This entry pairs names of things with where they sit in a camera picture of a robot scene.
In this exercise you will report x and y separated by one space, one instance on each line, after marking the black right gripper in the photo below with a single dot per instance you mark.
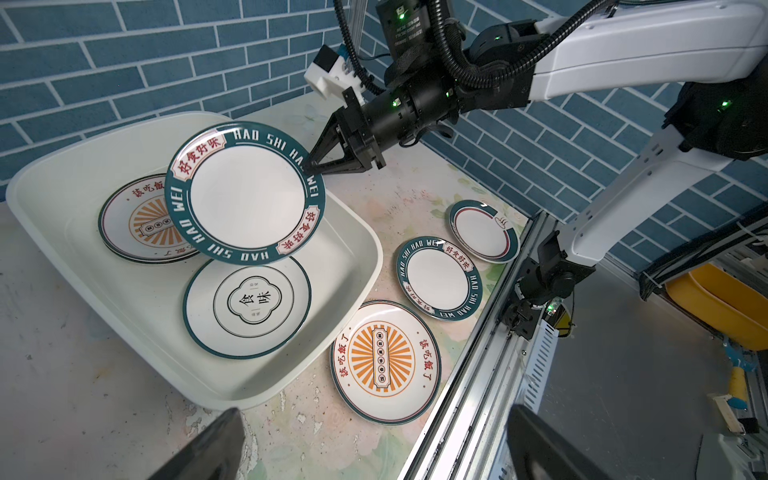
399 116

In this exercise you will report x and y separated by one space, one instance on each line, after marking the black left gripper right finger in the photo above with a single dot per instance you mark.
539 452

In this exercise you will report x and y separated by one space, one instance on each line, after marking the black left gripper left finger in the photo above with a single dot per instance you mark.
215 453

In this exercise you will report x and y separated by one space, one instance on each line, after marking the green rim plate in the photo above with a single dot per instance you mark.
238 193
484 231
439 278

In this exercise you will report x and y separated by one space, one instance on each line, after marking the white plate green flower outline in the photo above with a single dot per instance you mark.
245 312

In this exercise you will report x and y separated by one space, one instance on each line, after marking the orange sunburst plate back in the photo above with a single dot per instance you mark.
134 223

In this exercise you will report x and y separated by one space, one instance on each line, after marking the orange sunburst plate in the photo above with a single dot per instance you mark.
386 363
134 223

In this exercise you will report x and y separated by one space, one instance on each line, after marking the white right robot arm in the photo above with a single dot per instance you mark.
558 155

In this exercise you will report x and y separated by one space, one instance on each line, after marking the orange sunburst plate front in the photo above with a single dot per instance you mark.
386 363

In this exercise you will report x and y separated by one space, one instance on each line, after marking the yellow plastic tub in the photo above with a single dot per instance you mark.
724 303

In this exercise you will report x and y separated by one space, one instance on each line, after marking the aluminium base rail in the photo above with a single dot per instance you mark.
465 434

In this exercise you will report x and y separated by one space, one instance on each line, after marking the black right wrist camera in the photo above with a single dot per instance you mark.
406 28

